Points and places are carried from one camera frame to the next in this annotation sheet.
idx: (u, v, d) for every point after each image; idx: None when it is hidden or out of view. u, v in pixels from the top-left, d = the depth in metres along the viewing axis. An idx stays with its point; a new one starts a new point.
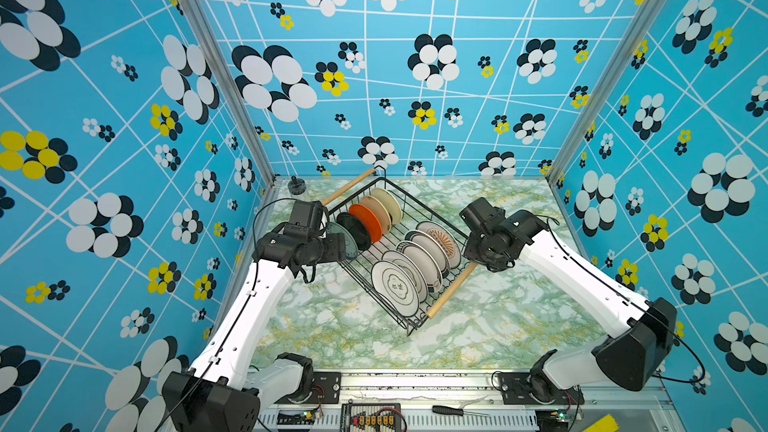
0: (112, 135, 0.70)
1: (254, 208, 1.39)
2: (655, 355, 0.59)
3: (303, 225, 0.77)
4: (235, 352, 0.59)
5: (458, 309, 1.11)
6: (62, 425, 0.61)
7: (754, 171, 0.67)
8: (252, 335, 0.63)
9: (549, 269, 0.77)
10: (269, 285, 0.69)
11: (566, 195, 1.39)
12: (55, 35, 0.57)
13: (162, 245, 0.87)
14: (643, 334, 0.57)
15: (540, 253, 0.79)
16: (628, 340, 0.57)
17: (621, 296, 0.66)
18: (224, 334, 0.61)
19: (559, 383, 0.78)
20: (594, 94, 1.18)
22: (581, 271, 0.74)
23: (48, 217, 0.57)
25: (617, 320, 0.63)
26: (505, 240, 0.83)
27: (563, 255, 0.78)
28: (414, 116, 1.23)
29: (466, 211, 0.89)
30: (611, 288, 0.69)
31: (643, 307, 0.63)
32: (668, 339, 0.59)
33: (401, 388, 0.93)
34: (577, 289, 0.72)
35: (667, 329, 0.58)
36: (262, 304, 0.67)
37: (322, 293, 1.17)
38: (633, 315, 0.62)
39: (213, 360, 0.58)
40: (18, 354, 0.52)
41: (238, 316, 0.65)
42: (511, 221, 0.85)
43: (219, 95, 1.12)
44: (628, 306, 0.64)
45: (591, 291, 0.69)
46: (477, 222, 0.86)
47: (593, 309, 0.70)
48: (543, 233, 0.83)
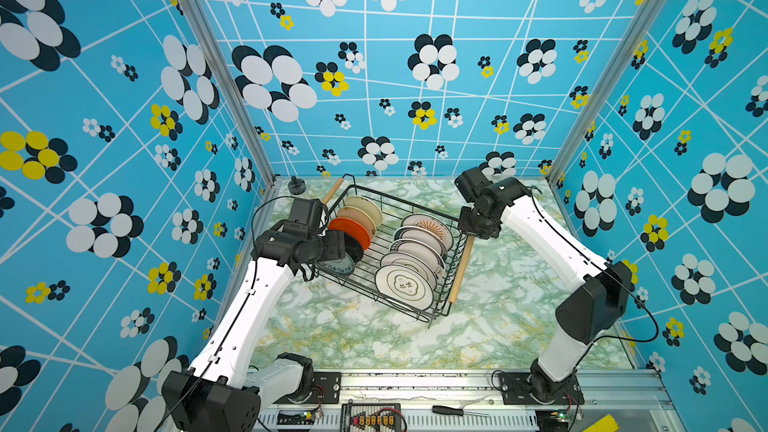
0: (112, 135, 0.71)
1: (254, 208, 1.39)
2: (606, 311, 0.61)
3: (302, 222, 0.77)
4: (235, 351, 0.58)
5: (458, 309, 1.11)
6: (62, 425, 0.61)
7: (754, 171, 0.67)
8: (252, 333, 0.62)
9: (524, 230, 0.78)
10: (269, 283, 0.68)
11: (566, 195, 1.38)
12: (55, 36, 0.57)
13: (162, 245, 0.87)
14: (596, 288, 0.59)
15: (518, 214, 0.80)
16: (581, 292, 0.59)
17: (583, 255, 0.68)
18: (223, 333, 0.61)
19: (555, 376, 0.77)
20: (594, 94, 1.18)
22: (552, 233, 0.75)
23: (48, 218, 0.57)
25: (575, 276, 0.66)
26: (488, 202, 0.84)
27: (538, 218, 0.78)
28: (414, 116, 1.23)
29: (460, 180, 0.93)
30: (576, 248, 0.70)
31: (601, 266, 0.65)
32: (621, 298, 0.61)
33: (401, 388, 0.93)
34: (545, 247, 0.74)
35: (620, 287, 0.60)
36: (261, 303, 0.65)
37: (322, 293, 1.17)
38: (590, 272, 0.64)
39: (212, 359, 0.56)
40: (18, 354, 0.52)
41: (237, 316, 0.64)
42: (497, 186, 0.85)
43: (219, 95, 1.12)
44: (587, 264, 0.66)
45: (557, 249, 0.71)
46: (469, 189, 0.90)
47: (556, 265, 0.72)
48: (525, 198, 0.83)
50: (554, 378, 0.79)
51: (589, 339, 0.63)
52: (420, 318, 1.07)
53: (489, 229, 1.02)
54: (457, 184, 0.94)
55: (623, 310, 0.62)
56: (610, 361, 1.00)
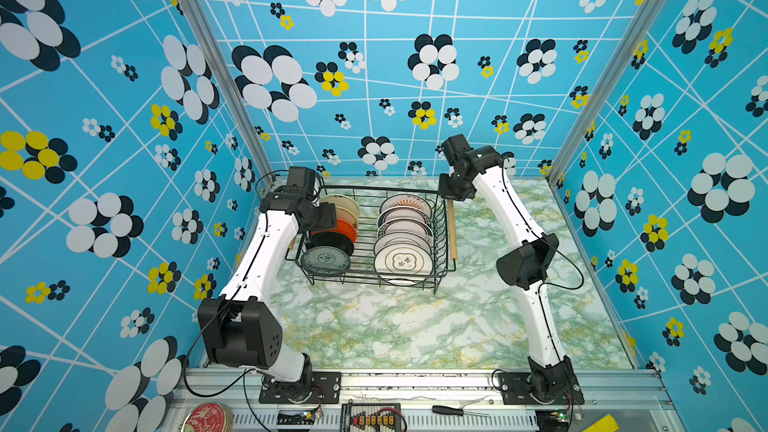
0: (112, 135, 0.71)
1: (254, 208, 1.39)
2: (534, 265, 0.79)
3: (300, 185, 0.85)
4: (260, 279, 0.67)
5: (458, 309, 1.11)
6: (62, 425, 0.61)
7: (754, 171, 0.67)
8: (271, 265, 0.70)
9: (487, 195, 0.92)
10: (280, 227, 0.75)
11: (566, 195, 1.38)
12: (55, 36, 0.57)
13: (162, 245, 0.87)
14: (527, 248, 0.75)
15: (486, 182, 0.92)
16: (516, 251, 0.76)
17: (526, 223, 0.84)
18: (246, 266, 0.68)
19: (544, 359, 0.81)
20: (594, 94, 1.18)
22: (508, 200, 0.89)
23: (48, 218, 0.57)
25: (516, 238, 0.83)
26: (464, 166, 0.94)
27: (502, 188, 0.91)
28: (414, 116, 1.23)
29: (447, 145, 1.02)
30: (523, 216, 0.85)
31: (537, 234, 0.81)
32: (546, 256, 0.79)
33: (401, 388, 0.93)
34: (501, 212, 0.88)
35: (548, 248, 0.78)
36: (275, 244, 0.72)
37: (322, 293, 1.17)
38: (528, 238, 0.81)
39: (240, 285, 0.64)
40: (18, 354, 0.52)
41: (255, 253, 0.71)
42: (475, 153, 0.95)
43: (219, 95, 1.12)
44: (528, 231, 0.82)
45: (508, 216, 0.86)
46: (452, 152, 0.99)
47: (505, 227, 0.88)
48: (497, 168, 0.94)
50: (547, 366, 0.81)
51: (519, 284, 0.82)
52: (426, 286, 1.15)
53: (468, 192, 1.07)
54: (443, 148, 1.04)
55: (548, 263, 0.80)
56: (610, 361, 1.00)
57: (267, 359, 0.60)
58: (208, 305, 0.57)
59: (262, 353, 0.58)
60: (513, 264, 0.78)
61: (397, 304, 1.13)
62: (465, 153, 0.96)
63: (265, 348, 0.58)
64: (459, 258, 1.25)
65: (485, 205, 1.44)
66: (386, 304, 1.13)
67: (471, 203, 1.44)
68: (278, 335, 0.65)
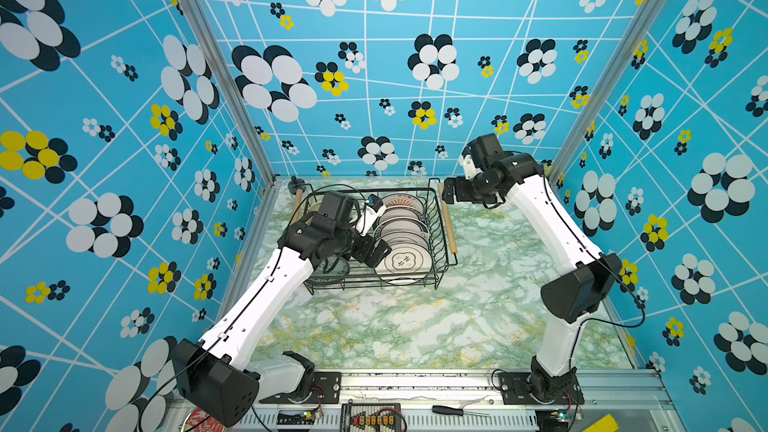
0: (112, 135, 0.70)
1: (254, 208, 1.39)
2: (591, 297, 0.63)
3: (331, 216, 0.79)
4: (243, 334, 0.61)
5: (458, 309, 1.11)
6: (62, 425, 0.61)
7: (754, 171, 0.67)
8: (262, 318, 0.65)
9: (527, 209, 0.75)
10: (287, 274, 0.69)
11: (566, 195, 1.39)
12: (55, 36, 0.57)
13: (162, 245, 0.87)
14: (584, 273, 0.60)
15: (526, 193, 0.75)
16: (569, 277, 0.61)
17: (580, 242, 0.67)
18: (236, 313, 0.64)
19: (553, 372, 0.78)
20: (594, 94, 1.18)
22: (556, 217, 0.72)
23: (49, 217, 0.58)
25: (567, 261, 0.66)
26: (498, 176, 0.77)
27: (545, 199, 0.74)
28: (414, 116, 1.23)
29: (474, 146, 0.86)
30: (574, 233, 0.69)
31: (595, 255, 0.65)
32: (606, 285, 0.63)
33: (401, 388, 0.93)
34: (546, 230, 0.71)
35: (607, 275, 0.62)
36: (276, 292, 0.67)
37: (322, 293, 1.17)
38: (583, 259, 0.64)
39: (221, 336, 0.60)
40: (18, 354, 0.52)
41: (252, 299, 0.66)
42: (510, 160, 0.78)
43: (219, 95, 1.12)
44: (583, 251, 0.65)
45: (556, 233, 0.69)
46: (481, 156, 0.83)
47: (551, 246, 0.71)
48: (536, 177, 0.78)
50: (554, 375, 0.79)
51: (568, 318, 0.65)
52: (427, 283, 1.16)
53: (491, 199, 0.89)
54: (471, 150, 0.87)
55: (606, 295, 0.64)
56: (610, 361, 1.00)
57: (231, 418, 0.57)
58: (184, 347, 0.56)
59: (223, 413, 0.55)
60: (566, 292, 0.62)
61: (397, 304, 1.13)
62: (498, 159, 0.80)
63: (226, 410, 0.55)
64: (459, 257, 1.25)
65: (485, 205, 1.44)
66: (386, 304, 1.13)
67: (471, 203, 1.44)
68: (256, 390, 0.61)
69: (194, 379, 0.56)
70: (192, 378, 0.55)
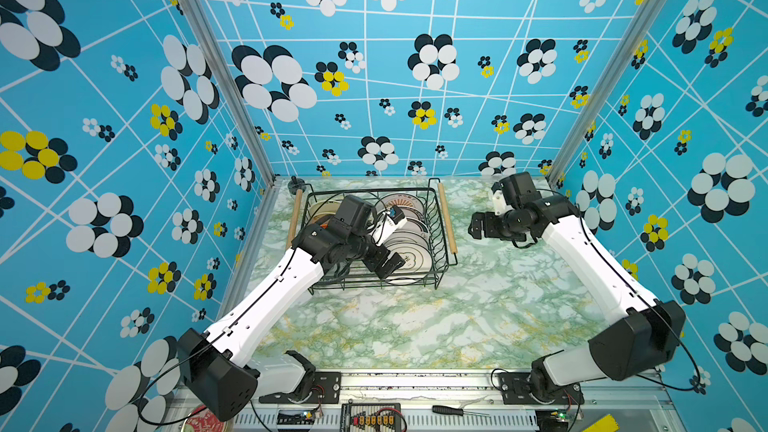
0: (112, 135, 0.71)
1: (254, 208, 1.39)
2: (650, 354, 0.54)
3: (348, 221, 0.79)
4: (247, 331, 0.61)
5: (459, 309, 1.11)
6: (62, 425, 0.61)
7: (754, 171, 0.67)
8: (268, 317, 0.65)
9: (566, 250, 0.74)
10: (297, 275, 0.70)
11: (566, 195, 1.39)
12: (54, 35, 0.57)
13: (162, 245, 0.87)
14: (639, 322, 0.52)
15: (562, 233, 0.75)
16: (621, 325, 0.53)
17: (629, 287, 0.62)
18: (243, 309, 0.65)
19: (557, 380, 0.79)
20: (594, 94, 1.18)
22: (599, 259, 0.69)
23: (48, 217, 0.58)
25: (617, 306, 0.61)
26: (530, 217, 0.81)
27: (584, 240, 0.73)
28: (414, 116, 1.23)
29: (506, 182, 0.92)
30: (623, 278, 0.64)
31: (649, 302, 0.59)
32: (669, 343, 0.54)
33: (401, 388, 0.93)
34: (588, 273, 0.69)
35: (668, 330, 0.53)
36: (284, 292, 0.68)
37: (322, 293, 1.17)
38: (635, 306, 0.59)
39: (225, 331, 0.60)
40: (18, 354, 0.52)
41: (262, 294, 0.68)
42: (543, 200, 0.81)
43: (219, 95, 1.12)
44: (634, 298, 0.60)
45: (600, 276, 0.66)
46: (513, 193, 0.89)
47: (596, 292, 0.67)
48: (571, 217, 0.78)
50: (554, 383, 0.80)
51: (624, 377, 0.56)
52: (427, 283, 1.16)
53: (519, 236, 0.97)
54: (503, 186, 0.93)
55: (670, 355, 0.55)
56: None
57: (227, 413, 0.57)
58: (189, 337, 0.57)
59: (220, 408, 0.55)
60: (619, 345, 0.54)
61: (397, 304, 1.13)
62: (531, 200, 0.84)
63: (222, 405, 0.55)
64: (459, 257, 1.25)
65: (485, 205, 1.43)
66: (386, 304, 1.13)
67: (471, 203, 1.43)
68: (255, 386, 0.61)
69: (196, 370, 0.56)
70: (194, 369, 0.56)
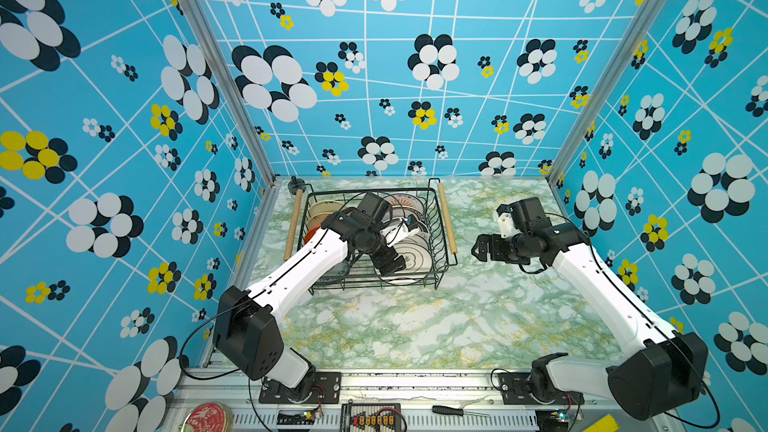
0: (112, 135, 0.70)
1: (254, 208, 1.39)
2: (672, 390, 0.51)
3: (369, 213, 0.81)
4: (286, 291, 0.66)
5: (458, 309, 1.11)
6: (62, 425, 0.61)
7: (754, 171, 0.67)
8: (302, 283, 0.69)
9: (577, 279, 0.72)
10: (328, 249, 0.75)
11: (566, 195, 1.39)
12: (54, 35, 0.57)
13: (162, 245, 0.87)
14: (658, 355, 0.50)
15: (573, 262, 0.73)
16: (639, 357, 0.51)
17: (645, 318, 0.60)
18: (280, 273, 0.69)
19: (557, 384, 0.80)
20: (594, 94, 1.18)
22: (612, 289, 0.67)
23: (48, 217, 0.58)
25: (634, 338, 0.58)
26: (540, 245, 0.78)
27: (595, 268, 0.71)
28: (414, 116, 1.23)
29: (515, 206, 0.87)
30: (639, 309, 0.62)
31: (668, 334, 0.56)
32: (692, 378, 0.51)
33: (401, 388, 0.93)
34: (602, 303, 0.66)
35: (689, 364, 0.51)
36: (316, 263, 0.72)
37: (322, 293, 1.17)
38: (652, 338, 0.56)
39: (266, 289, 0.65)
40: (18, 354, 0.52)
41: (294, 264, 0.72)
42: (552, 228, 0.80)
43: (219, 95, 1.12)
44: (651, 329, 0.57)
45: (614, 306, 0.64)
46: (523, 220, 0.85)
47: (612, 323, 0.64)
48: (582, 245, 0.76)
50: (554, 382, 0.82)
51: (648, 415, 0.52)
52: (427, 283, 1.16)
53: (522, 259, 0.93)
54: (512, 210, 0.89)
55: (696, 394, 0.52)
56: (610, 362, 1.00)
57: (255, 372, 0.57)
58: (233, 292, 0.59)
59: (252, 364, 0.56)
60: (641, 379, 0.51)
61: (397, 304, 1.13)
62: (541, 227, 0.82)
63: (256, 361, 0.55)
64: (459, 257, 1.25)
65: (485, 205, 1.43)
66: (386, 304, 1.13)
67: (471, 203, 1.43)
68: (278, 353, 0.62)
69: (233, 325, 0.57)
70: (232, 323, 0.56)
